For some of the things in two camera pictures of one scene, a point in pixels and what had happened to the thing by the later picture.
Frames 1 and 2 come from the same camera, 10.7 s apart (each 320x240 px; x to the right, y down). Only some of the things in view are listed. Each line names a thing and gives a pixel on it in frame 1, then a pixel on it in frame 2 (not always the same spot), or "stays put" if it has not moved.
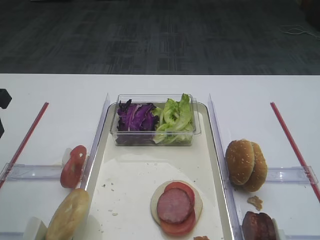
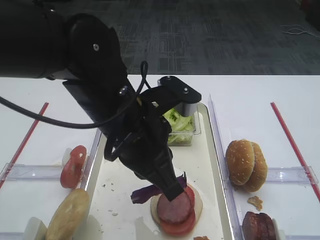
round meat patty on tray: x=174 y=205 stays put
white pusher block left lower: x=35 y=229 stays put
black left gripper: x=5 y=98 → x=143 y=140
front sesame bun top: x=240 y=158 stays put
